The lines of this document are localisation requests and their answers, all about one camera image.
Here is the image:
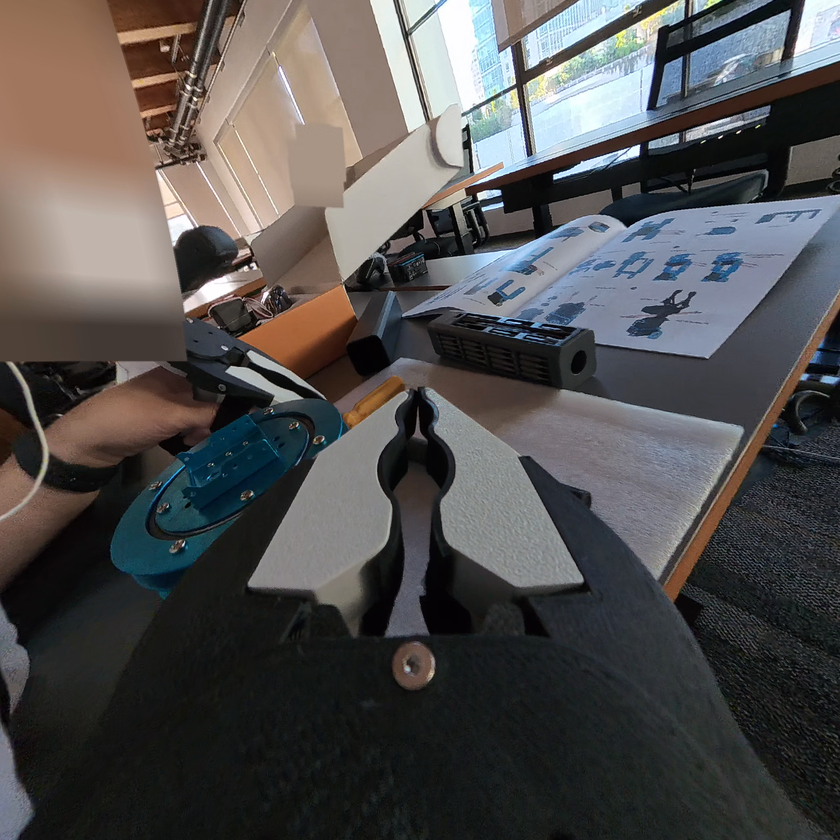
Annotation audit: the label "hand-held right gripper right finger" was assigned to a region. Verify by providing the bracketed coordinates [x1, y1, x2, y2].
[417, 386, 586, 636]

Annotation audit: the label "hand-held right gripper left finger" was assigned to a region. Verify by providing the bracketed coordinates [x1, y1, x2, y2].
[248, 387, 421, 637]

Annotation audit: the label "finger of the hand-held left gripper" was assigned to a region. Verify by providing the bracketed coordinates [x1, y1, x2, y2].
[218, 351, 330, 424]

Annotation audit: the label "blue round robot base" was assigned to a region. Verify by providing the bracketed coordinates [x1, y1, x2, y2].
[110, 399, 349, 599]

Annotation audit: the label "person's left forearm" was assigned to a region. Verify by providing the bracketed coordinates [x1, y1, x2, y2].
[0, 453, 122, 588]

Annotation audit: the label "grey office desk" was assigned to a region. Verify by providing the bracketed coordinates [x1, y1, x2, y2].
[394, 249, 519, 291]

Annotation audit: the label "dark office desk wooden edge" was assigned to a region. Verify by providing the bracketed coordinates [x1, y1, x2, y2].
[465, 62, 840, 224]

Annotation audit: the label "person's left hand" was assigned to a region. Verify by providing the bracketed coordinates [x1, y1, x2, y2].
[47, 374, 222, 469]

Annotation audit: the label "orange cardboard box white lid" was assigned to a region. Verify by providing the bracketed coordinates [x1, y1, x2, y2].
[184, 104, 473, 383]

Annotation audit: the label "black round chair back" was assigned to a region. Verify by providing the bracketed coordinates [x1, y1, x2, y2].
[174, 226, 238, 291]

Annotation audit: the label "grey rectangular tube sleeve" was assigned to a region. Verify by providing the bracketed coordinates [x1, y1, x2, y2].
[346, 290, 403, 376]

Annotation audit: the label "black screwdriver bit case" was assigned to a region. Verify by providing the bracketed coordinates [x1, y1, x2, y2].
[428, 311, 597, 389]

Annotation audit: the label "black wristband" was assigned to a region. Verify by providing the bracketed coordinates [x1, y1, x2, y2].
[12, 430, 120, 494]

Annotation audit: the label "metal ceiling pipes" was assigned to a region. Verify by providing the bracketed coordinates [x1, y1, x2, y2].
[161, 0, 238, 165]

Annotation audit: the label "open instruction booklet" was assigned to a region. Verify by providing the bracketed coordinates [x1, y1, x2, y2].
[402, 196, 840, 361]

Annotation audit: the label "black armless office chair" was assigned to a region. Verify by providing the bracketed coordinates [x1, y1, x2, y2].
[600, 169, 770, 227]

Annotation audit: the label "beige window blind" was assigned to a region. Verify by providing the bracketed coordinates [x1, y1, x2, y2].
[492, 0, 690, 52]

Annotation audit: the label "yellow-handled screwdriver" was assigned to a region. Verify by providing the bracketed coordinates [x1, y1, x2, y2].
[343, 375, 406, 429]

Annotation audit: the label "thin white cable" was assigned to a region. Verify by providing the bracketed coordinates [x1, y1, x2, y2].
[0, 361, 52, 522]

